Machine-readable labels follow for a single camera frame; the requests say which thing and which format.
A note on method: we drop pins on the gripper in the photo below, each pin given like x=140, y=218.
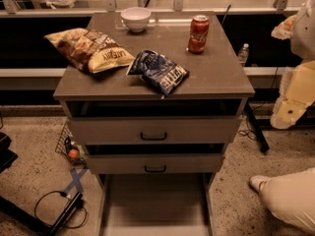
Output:
x=304, y=36

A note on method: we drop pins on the red coke can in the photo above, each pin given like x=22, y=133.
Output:
x=199, y=28

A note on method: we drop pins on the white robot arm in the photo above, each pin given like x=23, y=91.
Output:
x=300, y=30

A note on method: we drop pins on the top grey drawer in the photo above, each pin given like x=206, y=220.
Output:
x=145, y=131

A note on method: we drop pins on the grey drawer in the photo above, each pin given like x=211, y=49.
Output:
x=154, y=163
x=145, y=131

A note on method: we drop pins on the grey drawer cabinet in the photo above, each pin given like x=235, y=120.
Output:
x=216, y=86

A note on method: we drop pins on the middle grey drawer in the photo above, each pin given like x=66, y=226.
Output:
x=154, y=163

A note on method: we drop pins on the open bottom drawer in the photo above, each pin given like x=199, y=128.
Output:
x=156, y=205

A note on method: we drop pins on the clear water bottle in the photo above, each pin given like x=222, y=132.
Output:
x=243, y=54

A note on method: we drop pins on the white red sneaker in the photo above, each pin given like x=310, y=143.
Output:
x=257, y=181

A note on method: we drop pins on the person's beige trouser leg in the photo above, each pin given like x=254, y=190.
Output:
x=291, y=198

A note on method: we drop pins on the blue chip bag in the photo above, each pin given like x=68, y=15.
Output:
x=158, y=70

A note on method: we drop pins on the white ceramic bowl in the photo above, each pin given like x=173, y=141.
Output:
x=136, y=18

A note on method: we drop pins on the yellow brown chip bag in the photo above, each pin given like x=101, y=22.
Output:
x=89, y=50

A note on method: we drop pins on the black power strip bar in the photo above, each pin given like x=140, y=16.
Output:
x=65, y=214

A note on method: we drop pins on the black object at left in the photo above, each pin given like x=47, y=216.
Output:
x=7, y=157

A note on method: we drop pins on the wire basket with items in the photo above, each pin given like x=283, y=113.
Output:
x=67, y=147

